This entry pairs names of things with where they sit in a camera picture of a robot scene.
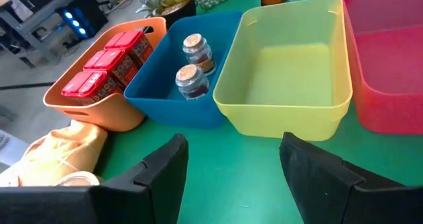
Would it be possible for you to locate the blue plastic bin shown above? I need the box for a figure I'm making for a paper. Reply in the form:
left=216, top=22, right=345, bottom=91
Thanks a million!
left=124, top=9, right=244, bottom=130

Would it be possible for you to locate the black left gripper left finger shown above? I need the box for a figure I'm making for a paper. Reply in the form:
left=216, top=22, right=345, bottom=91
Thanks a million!
left=0, top=133, right=190, bottom=224

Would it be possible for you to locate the pink plastic bin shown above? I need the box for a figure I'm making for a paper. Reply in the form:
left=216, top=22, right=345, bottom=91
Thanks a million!
left=341, top=0, right=423, bottom=135

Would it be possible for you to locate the black computer with blue lights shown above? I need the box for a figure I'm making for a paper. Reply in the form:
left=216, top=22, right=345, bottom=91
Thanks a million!
left=56, top=0, right=109, bottom=40

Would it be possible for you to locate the pink-lidded red spice tin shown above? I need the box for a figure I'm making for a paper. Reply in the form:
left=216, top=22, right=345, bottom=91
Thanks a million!
left=82, top=48, right=139, bottom=88
left=61, top=70, right=123, bottom=106
left=104, top=29, right=155, bottom=68

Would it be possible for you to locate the succulent plant in black pot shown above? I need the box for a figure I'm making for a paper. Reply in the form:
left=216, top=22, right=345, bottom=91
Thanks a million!
left=135, top=0, right=198, bottom=30

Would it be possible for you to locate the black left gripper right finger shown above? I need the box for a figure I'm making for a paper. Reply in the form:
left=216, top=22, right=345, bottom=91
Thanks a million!
left=278, top=131, right=423, bottom=224

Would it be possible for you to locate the grey metal workbench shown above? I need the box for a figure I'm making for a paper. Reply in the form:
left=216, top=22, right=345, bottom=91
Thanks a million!
left=0, top=0, right=87, bottom=69

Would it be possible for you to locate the yellow cloth bag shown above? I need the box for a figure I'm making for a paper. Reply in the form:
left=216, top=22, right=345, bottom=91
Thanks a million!
left=0, top=120, right=109, bottom=188

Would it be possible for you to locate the yellow-green plastic bin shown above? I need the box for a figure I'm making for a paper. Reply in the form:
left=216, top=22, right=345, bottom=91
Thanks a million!
left=212, top=0, right=354, bottom=141

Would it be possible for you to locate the cream round object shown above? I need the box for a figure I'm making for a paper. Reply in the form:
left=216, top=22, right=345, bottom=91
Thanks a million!
left=54, top=170, right=102, bottom=187

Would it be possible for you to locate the orange plastic bin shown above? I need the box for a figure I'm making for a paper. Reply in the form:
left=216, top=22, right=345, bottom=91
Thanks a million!
left=42, top=17, right=168, bottom=132

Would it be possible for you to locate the white keyboard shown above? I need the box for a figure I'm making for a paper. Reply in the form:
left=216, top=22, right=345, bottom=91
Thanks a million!
left=0, top=129, right=31, bottom=167

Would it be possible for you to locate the cork-lidded glass spice jar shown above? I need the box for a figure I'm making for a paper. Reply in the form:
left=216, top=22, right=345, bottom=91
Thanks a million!
left=174, top=63, right=211, bottom=101
left=182, top=33, right=217, bottom=76

